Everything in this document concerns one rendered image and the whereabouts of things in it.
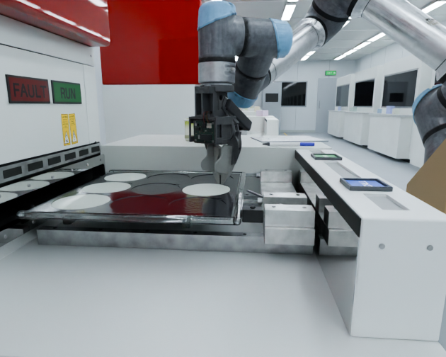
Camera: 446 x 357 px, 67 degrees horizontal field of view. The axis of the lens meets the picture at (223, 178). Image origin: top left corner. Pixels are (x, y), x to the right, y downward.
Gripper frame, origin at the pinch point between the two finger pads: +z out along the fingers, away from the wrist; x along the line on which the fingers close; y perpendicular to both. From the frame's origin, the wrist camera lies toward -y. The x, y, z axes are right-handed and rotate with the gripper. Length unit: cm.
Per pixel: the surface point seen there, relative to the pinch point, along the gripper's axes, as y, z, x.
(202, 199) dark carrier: 12.3, 1.3, 4.0
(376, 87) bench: -838, -56, -145
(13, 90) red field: 31.9, -18.6, -21.8
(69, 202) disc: 28.3, 1.2, -13.9
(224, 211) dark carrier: 16.1, 1.2, 11.8
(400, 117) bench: -645, 9, -58
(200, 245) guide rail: 16.9, 8.2, 7.3
